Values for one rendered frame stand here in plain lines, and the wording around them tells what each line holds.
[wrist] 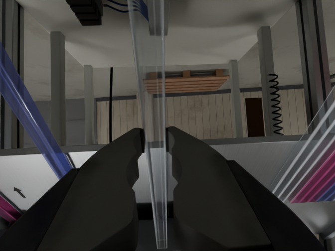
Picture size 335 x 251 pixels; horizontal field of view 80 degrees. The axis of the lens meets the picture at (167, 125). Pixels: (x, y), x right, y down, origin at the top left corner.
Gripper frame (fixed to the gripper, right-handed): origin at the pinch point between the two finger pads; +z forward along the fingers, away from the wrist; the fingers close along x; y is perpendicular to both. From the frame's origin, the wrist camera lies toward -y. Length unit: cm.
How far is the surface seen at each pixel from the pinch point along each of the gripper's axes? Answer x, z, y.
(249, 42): 35, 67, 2
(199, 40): 16, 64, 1
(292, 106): 263, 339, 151
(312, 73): 38, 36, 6
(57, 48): -29, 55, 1
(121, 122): -75, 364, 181
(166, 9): 3.3, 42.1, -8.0
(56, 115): -30, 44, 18
